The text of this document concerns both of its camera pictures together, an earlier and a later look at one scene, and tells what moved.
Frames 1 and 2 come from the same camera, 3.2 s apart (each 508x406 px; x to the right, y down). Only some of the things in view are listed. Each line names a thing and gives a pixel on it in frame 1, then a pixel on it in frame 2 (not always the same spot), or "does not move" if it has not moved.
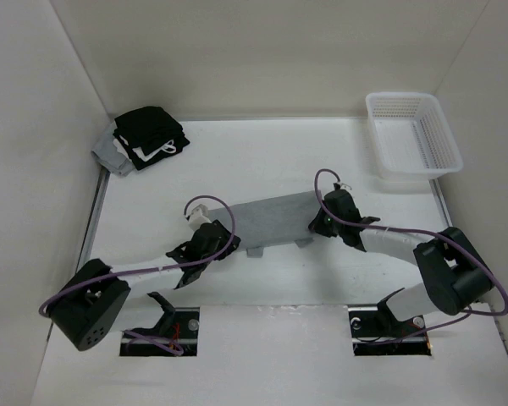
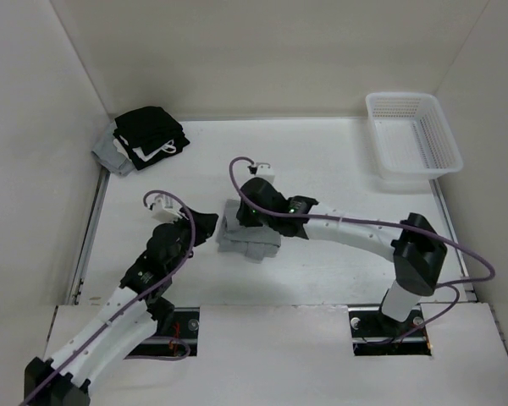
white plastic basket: (411, 135) does not move
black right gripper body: (326, 225) to (251, 217)
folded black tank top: (148, 134) does not move
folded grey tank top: (107, 154) does not move
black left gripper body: (222, 244) to (185, 238)
